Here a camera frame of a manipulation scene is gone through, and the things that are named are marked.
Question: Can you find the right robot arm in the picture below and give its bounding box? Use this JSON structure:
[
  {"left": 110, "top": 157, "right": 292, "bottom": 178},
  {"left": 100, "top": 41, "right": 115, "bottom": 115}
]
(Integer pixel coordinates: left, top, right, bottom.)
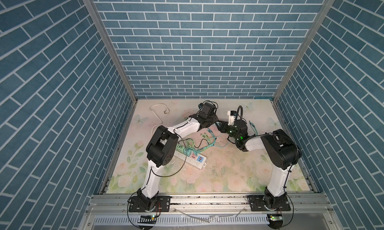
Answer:
[{"left": 215, "top": 120, "right": 302, "bottom": 211}]

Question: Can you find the white power strip cord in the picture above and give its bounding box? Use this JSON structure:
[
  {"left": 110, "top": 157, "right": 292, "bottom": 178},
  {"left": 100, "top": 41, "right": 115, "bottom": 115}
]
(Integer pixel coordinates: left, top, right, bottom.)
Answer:
[{"left": 149, "top": 103, "right": 171, "bottom": 135}]

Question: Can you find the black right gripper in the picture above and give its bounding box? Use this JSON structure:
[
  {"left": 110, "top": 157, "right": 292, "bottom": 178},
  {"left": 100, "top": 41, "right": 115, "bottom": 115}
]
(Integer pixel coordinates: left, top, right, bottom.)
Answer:
[{"left": 214, "top": 120, "right": 241, "bottom": 143}]

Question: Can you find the white multicolour power strip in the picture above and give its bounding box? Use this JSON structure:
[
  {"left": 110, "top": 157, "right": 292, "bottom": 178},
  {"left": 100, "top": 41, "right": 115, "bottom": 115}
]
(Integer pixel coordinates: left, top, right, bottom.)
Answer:
[{"left": 174, "top": 150, "right": 207, "bottom": 170}]

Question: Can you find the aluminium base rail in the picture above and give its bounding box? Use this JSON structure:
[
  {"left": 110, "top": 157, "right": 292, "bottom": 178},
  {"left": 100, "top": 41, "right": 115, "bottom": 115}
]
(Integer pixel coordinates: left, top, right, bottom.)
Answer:
[{"left": 80, "top": 192, "right": 342, "bottom": 230}]

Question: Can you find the teal multi-head cable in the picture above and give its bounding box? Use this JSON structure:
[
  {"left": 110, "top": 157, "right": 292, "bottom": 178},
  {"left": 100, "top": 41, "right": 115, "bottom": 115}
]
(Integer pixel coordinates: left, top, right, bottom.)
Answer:
[{"left": 191, "top": 128, "right": 218, "bottom": 153}]

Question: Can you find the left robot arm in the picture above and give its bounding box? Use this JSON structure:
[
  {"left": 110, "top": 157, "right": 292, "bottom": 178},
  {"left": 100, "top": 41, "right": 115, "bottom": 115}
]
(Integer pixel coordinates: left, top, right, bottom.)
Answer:
[{"left": 127, "top": 100, "right": 218, "bottom": 213}]

